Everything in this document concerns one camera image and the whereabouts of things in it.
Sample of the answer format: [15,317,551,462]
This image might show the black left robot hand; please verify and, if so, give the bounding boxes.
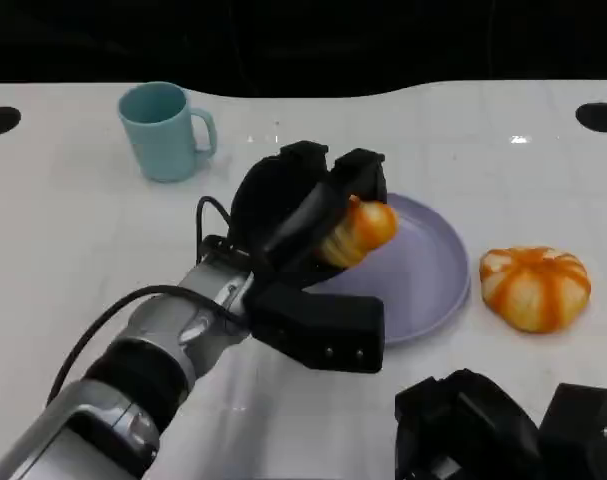
[229,140,388,291]

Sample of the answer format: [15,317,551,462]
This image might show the long black robot cable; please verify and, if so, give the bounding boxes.
[46,284,249,407]

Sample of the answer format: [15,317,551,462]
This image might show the orange white toy bread roll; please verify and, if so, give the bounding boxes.
[316,195,400,269]
[478,245,593,335]

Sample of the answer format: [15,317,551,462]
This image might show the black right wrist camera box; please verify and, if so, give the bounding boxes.
[537,382,607,480]

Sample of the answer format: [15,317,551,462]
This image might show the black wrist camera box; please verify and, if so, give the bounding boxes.
[537,382,607,480]
[243,282,386,374]

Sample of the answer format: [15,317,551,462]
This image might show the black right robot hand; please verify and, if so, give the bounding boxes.
[394,368,542,480]

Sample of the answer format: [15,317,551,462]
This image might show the lilac plate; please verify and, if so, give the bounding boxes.
[302,193,472,350]

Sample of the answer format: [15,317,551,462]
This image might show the pale green mug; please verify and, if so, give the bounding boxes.
[116,81,218,183]

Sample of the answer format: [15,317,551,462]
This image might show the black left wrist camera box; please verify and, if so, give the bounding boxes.
[243,282,386,374]

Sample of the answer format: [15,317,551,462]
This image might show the short black robot cable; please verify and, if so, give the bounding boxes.
[195,195,234,264]

